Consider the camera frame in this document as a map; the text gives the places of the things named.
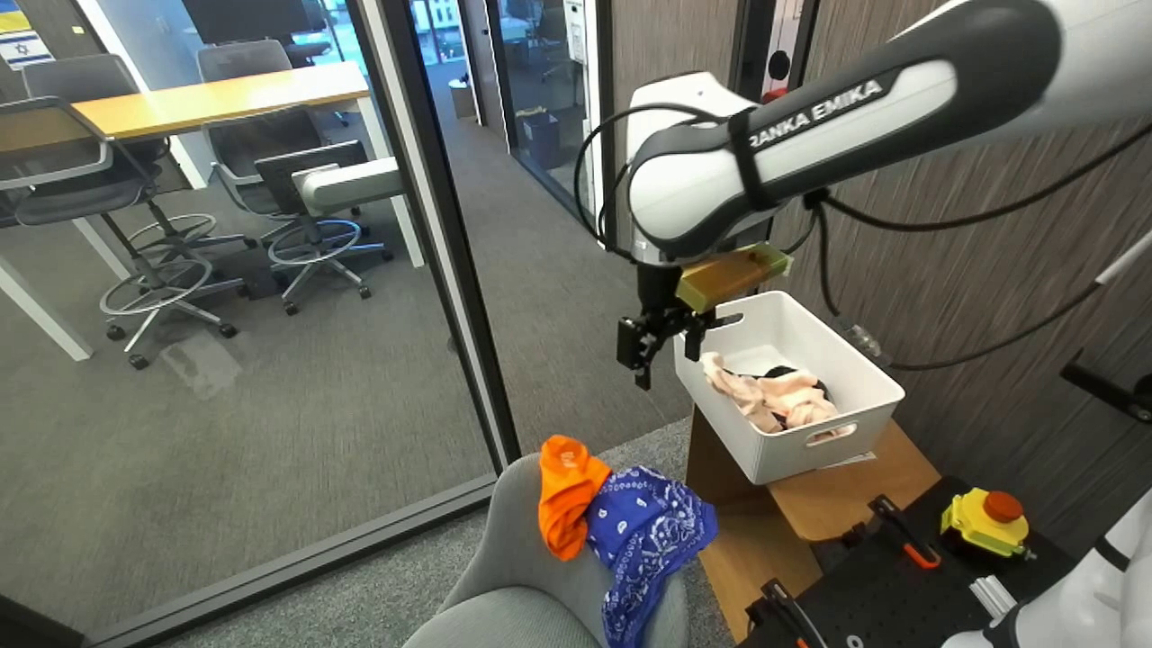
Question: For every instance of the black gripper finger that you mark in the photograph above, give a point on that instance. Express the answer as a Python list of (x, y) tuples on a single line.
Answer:
[(636, 346), (698, 340)]

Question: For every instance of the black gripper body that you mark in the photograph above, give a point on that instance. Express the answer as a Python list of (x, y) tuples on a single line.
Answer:
[(677, 320)]

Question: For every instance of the orange cloth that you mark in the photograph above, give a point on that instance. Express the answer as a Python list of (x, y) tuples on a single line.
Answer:
[(569, 491)]

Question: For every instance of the black cloth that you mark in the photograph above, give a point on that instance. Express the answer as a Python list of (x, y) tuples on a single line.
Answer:
[(778, 368)]

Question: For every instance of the white pink cloth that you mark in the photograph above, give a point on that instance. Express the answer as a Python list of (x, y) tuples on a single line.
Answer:
[(775, 399)]

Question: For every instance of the grey upholstered chair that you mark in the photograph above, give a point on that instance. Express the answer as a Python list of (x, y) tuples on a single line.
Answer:
[(517, 579)]

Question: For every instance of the black office chair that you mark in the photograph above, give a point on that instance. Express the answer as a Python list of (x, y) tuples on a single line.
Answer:
[(317, 218)]

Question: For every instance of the grey mesh office chair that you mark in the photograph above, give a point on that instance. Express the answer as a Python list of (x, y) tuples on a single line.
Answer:
[(85, 182), (247, 75)]

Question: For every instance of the white plastic bin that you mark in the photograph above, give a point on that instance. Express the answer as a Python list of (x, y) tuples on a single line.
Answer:
[(769, 450)]

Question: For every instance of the blue paisley bandana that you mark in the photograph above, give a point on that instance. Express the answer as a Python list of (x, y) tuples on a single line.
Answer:
[(649, 533)]

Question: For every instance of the person in red shirt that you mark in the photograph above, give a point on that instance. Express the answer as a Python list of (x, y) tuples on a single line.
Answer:
[(778, 62)]

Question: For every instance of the wood panel door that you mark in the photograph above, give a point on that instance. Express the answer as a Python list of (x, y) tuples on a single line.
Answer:
[(671, 40)]

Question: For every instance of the yellow emergency stop button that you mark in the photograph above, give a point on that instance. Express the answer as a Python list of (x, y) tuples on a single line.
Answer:
[(983, 525)]

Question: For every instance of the small white ridged part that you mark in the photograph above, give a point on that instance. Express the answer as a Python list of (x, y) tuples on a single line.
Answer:
[(995, 597)]

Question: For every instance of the wooden top office desk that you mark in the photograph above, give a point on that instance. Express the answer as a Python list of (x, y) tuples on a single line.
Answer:
[(217, 104)]

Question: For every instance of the amber wrist camera box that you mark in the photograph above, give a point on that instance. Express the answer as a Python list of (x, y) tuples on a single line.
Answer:
[(733, 274)]

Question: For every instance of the black glass wall frame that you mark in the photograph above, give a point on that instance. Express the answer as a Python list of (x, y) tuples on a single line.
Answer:
[(438, 230)]

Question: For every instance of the dark wall screen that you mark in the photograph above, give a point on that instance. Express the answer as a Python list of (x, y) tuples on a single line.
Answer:
[(254, 24)]

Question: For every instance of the yellow blue wall poster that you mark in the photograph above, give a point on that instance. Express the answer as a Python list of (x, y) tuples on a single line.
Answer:
[(23, 38)]

